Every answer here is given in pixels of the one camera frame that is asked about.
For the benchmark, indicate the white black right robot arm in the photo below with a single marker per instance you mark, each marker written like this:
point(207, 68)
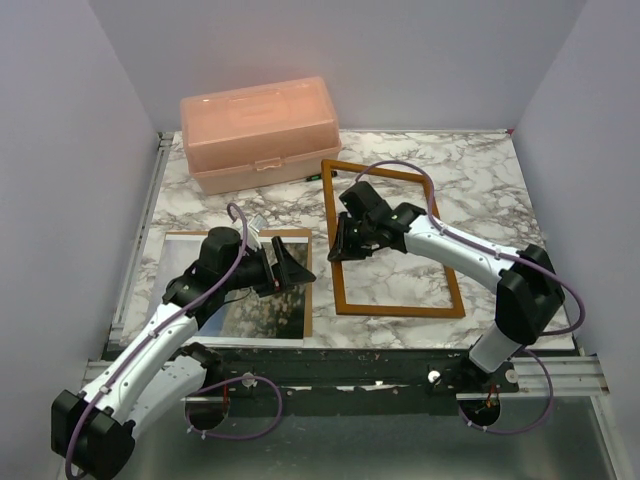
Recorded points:
point(528, 293)

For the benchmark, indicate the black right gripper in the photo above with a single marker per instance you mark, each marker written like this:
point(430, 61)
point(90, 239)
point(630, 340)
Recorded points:
point(342, 247)

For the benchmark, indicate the pink plastic storage box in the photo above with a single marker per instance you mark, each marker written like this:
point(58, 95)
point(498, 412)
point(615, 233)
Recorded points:
point(258, 136)

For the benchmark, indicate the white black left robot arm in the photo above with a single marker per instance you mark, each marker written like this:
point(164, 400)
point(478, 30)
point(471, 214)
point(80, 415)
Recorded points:
point(95, 430)

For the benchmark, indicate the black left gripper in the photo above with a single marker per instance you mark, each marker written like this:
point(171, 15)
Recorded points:
point(287, 272)

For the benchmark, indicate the brown wooden picture frame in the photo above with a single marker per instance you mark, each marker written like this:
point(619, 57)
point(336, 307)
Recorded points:
point(342, 307)

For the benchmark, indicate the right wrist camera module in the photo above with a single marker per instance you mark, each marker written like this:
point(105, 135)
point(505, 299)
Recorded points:
point(361, 199)

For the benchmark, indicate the brown frame backing board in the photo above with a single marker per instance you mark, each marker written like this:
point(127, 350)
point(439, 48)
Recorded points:
point(266, 296)

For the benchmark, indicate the black robot mounting base rail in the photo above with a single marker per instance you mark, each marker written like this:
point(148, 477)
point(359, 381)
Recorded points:
point(345, 382)

